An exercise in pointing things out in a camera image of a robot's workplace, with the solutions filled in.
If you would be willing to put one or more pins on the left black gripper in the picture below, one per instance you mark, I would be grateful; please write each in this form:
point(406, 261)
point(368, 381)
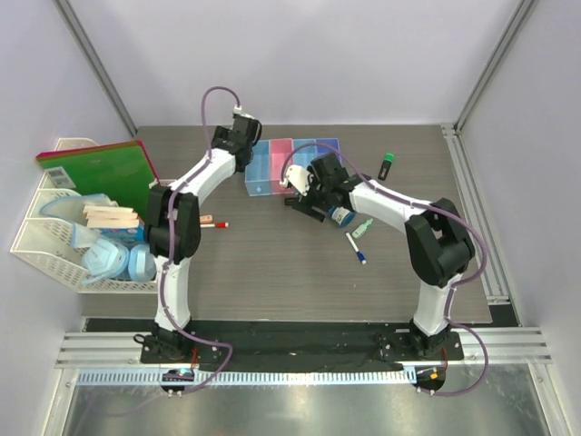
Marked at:
point(221, 133)

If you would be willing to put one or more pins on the blue white marker pen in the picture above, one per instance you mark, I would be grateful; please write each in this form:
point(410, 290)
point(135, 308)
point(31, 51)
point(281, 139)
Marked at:
point(361, 257)

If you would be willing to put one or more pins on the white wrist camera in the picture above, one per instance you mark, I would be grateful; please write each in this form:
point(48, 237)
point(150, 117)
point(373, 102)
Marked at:
point(298, 178)
point(238, 110)

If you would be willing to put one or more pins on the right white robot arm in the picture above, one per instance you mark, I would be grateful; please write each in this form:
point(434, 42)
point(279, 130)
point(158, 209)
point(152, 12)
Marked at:
point(439, 246)

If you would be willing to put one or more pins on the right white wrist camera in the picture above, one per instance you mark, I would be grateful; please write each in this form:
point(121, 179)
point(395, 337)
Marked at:
point(298, 178)

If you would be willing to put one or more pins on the green folder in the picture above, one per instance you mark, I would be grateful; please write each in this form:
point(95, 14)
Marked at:
point(124, 172)

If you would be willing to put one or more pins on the blue plastic bin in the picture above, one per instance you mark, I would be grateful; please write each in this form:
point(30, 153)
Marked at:
point(303, 157)

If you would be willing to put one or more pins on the red white marker pen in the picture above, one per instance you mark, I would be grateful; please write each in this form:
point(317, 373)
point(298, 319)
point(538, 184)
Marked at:
point(221, 225)

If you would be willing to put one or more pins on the purple plastic bin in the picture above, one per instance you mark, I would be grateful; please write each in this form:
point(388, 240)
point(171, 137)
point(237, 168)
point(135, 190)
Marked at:
point(326, 146)

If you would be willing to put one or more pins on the wooden blocks stack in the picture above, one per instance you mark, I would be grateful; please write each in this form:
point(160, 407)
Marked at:
point(111, 217)

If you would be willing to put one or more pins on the light blue end bin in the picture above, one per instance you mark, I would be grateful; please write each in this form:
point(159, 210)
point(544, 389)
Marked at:
point(257, 173)

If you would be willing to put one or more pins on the pink plastic bin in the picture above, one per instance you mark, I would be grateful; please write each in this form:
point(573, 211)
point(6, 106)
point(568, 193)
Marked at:
point(279, 150)

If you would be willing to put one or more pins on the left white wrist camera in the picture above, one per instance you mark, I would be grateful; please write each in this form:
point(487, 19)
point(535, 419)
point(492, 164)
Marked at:
point(238, 110)

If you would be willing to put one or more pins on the green black highlighter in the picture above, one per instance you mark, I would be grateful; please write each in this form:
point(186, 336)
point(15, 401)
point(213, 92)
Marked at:
point(385, 166)

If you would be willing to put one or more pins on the white slotted cable duct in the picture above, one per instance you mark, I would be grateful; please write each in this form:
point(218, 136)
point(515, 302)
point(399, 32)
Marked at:
point(180, 377)

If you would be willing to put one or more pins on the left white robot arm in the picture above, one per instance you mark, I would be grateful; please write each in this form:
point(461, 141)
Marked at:
point(173, 231)

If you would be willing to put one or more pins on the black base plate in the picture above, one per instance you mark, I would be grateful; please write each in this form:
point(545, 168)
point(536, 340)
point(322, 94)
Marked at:
point(262, 346)

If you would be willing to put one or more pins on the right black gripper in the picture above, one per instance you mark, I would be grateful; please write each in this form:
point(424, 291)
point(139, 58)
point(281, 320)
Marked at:
point(310, 197)

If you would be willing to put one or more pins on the blue face masks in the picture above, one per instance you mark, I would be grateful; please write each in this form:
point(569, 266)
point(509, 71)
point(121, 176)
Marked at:
point(118, 254)

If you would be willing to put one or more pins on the white mesh desk organizer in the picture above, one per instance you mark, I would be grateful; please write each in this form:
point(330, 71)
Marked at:
point(44, 242)

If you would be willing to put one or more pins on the light green correction tape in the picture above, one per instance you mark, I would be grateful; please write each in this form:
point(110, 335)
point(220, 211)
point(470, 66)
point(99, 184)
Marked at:
point(362, 228)

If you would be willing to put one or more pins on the blue slime jar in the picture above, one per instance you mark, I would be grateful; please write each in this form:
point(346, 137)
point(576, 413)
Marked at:
point(341, 216)

